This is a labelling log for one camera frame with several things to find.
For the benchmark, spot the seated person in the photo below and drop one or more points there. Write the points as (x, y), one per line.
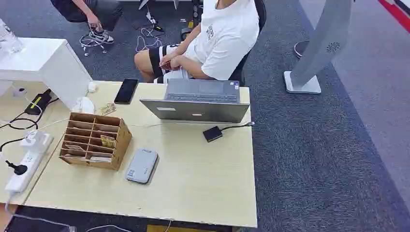
(208, 44)

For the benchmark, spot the wooden card sorting box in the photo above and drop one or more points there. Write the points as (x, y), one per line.
(96, 141)

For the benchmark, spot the black power brick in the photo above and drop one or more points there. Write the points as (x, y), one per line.
(38, 103)

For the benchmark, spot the black power plug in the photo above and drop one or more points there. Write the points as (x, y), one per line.
(17, 168)

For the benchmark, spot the grey open laptop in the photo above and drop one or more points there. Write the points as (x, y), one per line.
(198, 102)

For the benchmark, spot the clear plastic container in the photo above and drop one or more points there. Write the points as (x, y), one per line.
(9, 36)

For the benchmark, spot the white charger plug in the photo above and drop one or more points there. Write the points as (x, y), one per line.
(32, 140)

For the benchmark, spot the black office chair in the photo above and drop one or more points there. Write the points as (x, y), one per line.
(253, 41)

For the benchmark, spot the small white earbud case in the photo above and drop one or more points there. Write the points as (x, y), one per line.
(92, 86)

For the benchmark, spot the round black stand base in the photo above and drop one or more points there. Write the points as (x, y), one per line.
(301, 48)

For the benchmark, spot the white desk partition box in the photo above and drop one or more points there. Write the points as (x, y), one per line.
(48, 67)

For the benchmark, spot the crumpled white tissue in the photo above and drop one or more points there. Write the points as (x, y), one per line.
(84, 105)

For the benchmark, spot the white power strip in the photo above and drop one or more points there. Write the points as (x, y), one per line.
(29, 166)

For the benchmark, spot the small black adapter box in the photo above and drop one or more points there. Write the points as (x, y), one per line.
(212, 134)

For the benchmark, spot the yellow printed card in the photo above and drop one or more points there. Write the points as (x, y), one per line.
(108, 141)

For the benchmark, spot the person in dark clothing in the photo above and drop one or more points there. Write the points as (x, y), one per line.
(86, 16)

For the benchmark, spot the black smartphone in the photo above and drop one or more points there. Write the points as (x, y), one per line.
(126, 91)

